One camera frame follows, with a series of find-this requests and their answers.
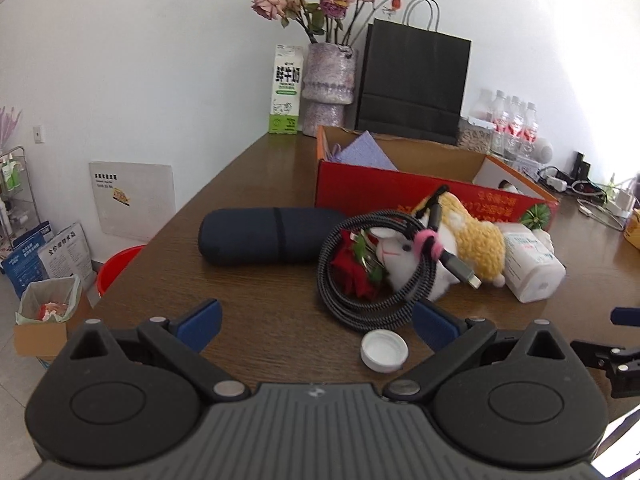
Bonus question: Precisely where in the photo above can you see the large white bottle cap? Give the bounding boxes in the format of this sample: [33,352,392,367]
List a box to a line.
[360,330,409,374]

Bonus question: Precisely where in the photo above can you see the black charger block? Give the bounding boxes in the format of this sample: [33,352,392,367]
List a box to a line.
[570,152,590,181]

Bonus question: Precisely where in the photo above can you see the white green milk carton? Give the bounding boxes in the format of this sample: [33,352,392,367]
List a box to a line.
[268,44,304,134]

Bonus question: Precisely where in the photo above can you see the cardboard trash box with liner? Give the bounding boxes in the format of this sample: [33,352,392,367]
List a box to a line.
[13,275,92,360]

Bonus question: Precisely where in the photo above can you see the metal wire shelf rack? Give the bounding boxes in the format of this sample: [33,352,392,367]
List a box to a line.
[0,146,40,248]

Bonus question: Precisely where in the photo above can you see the dark navy soft case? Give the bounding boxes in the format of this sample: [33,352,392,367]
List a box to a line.
[198,207,346,266]

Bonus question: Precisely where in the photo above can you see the water bottle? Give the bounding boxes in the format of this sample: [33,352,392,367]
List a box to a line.
[490,90,509,156]
[504,96,524,159]
[521,102,539,159]

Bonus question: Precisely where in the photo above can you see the purple fabric pouch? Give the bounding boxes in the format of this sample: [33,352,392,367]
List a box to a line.
[328,131,397,171]

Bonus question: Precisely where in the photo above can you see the purple textured vase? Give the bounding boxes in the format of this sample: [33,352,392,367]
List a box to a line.
[302,42,357,136]

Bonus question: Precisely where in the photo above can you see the black paper shopping bag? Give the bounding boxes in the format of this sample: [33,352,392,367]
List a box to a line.
[355,0,472,145]

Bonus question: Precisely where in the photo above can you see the white cable with puck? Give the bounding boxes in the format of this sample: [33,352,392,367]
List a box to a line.
[575,196,633,233]

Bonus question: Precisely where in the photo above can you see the blue white paper packages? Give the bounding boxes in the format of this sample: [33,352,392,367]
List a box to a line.
[2,221,96,298]

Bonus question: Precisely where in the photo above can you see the water bottle middle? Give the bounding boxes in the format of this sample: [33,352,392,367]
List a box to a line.
[504,96,524,159]

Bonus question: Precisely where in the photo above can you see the braided black white usb cable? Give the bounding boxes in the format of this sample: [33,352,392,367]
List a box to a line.
[316,185,484,333]

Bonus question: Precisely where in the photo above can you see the water bottle left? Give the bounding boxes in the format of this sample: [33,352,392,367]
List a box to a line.
[490,90,509,156]

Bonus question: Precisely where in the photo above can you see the clear jar of seeds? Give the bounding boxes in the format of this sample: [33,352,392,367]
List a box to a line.
[457,117,495,154]

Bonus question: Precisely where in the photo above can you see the yellow white plush alpaca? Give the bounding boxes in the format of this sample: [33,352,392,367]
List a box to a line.
[370,191,506,292]

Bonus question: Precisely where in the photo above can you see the white wall panel with sticker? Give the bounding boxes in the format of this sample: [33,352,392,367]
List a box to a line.
[89,162,177,242]

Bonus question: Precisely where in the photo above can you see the red orange cardboard box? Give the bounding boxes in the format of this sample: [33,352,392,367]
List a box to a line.
[314,126,559,229]

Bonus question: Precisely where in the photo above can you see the water bottle right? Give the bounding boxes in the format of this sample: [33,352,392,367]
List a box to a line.
[521,102,539,159]

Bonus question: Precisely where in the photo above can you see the white round speaker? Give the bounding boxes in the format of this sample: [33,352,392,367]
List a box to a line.
[532,136,554,164]

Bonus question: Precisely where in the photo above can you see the red plastic bucket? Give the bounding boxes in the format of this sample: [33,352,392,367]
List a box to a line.
[96,245,145,298]

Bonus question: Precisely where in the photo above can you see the red rose ornament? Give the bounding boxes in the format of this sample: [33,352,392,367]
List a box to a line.
[330,230,387,302]

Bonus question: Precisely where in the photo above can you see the white power adapter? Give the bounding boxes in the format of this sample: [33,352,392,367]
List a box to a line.
[544,176,568,193]

